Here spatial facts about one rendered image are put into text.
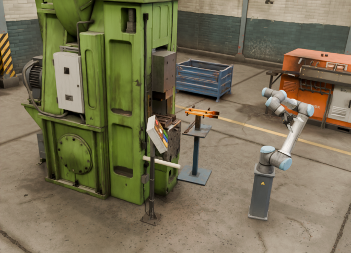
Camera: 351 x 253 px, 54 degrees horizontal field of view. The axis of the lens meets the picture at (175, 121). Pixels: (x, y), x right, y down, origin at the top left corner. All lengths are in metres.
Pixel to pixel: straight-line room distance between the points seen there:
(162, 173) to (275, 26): 7.99
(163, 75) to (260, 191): 1.67
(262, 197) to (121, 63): 2.13
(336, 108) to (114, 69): 4.51
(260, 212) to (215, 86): 4.15
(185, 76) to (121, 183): 4.31
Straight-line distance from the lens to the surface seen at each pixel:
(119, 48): 3.67
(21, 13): 9.49
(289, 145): 3.74
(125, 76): 3.69
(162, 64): 3.67
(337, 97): 6.93
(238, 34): 11.85
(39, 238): 3.97
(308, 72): 6.79
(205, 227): 3.96
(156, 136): 3.31
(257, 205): 4.09
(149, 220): 3.99
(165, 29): 3.96
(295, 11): 11.15
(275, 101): 3.24
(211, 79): 7.71
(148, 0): 3.43
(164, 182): 4.25
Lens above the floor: 2.51
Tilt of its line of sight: 23 degrees down
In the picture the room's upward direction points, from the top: 2 degrees clockwise
